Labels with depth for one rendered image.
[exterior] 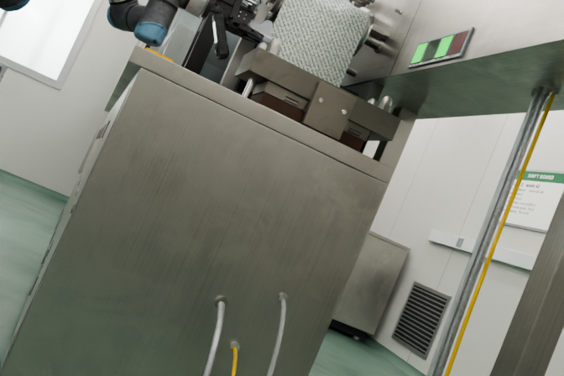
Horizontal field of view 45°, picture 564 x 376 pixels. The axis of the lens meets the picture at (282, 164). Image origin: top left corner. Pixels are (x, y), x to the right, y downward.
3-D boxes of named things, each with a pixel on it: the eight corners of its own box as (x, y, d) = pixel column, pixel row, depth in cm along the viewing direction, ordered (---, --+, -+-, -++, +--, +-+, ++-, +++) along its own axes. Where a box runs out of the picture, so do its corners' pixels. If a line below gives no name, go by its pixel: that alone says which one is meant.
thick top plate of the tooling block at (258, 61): (234, 75, 174) (243, 54, 175) (367, 140, 185) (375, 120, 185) (248, 70, 159) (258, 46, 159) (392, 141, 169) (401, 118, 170)
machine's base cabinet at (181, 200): (43, 252, 382) (107, 112, 389) (150, 293, 398) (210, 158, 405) (-38, 446, 139) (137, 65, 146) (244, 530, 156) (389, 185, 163)
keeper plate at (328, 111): (300, 122, 163) (318, 80, 163) (336, 140, 165) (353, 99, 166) (303, 122, 160) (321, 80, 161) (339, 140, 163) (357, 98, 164)
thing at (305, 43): (253, 67, 180) (282, 4, 181) (331, 105, 186) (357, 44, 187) (254, 66, 179) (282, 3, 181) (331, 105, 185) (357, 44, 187)
